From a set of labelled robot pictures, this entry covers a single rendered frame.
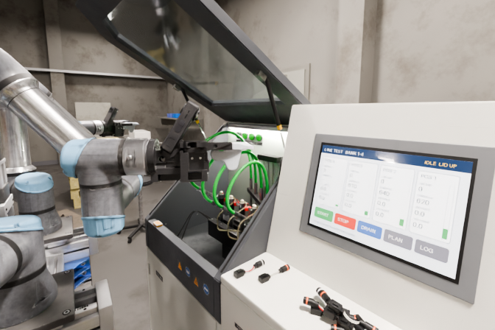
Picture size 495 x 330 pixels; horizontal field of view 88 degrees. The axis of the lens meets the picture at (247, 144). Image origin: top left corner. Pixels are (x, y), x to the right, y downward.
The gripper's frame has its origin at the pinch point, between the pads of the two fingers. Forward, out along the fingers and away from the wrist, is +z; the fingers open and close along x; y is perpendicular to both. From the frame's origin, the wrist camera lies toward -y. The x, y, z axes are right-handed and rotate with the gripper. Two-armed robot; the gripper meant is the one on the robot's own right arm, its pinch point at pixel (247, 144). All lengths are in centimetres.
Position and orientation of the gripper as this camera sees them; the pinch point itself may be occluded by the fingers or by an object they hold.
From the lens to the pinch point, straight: 55.1
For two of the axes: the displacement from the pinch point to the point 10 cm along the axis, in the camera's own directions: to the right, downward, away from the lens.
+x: 1.5, 0.0, -9.9
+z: 9.9, -0.2, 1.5
